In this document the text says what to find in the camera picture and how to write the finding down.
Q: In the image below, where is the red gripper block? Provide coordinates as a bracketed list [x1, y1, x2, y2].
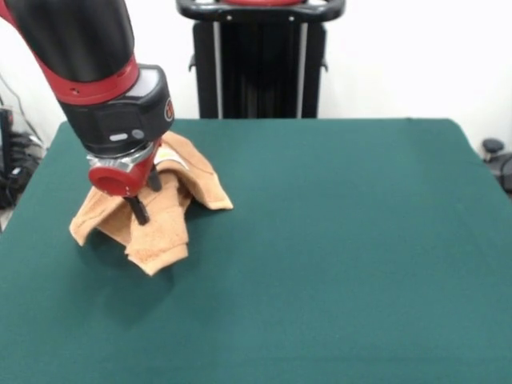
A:
[87, 154, 163, 226]

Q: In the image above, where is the tan terry towel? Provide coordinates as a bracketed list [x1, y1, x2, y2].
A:
[69, 131, 234, 278]

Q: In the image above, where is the black equipment stack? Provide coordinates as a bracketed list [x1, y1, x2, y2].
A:
[0, 106, 46, 210]

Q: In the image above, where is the dark green table cloth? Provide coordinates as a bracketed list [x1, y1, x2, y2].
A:
[0, 118, 512, 384]

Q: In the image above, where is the black office chair base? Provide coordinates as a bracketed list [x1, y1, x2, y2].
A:
[482, 138, 512, 201]

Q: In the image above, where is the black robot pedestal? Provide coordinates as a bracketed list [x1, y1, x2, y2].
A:
[174, 0, 347, 120]

